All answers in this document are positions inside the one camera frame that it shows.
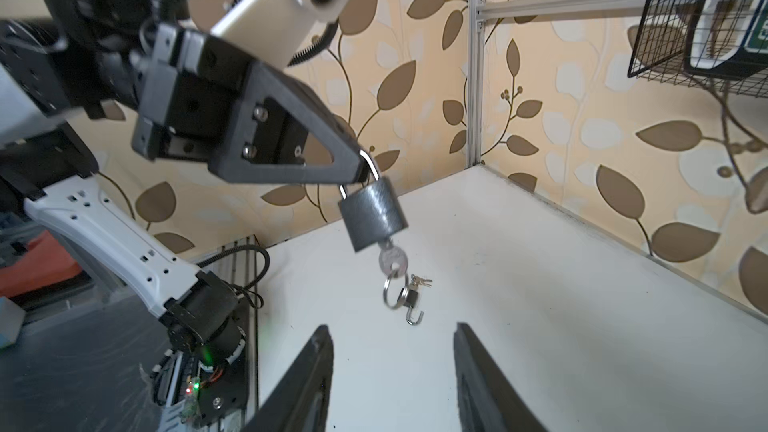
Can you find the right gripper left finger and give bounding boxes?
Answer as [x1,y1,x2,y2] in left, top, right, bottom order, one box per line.
[242,325,334,432]

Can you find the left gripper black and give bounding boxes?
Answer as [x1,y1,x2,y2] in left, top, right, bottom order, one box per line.
[131,23,369,185]

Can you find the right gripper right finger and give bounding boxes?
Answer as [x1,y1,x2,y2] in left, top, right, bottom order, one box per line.
[453,323,547,431]

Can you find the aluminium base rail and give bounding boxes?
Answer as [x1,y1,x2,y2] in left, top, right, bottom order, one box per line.
[149,239,265,432]

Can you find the back wire basket black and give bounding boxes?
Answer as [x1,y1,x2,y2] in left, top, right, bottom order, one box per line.
[628,0,767,98]

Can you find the black padlock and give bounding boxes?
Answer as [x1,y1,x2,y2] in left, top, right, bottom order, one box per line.
[337,149,410,311]
[404,275,432,326]

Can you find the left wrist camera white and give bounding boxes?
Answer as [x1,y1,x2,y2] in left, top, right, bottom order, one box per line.
[211,0,349,69]

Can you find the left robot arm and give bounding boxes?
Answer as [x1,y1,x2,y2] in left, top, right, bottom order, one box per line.
[1,0,367,369]

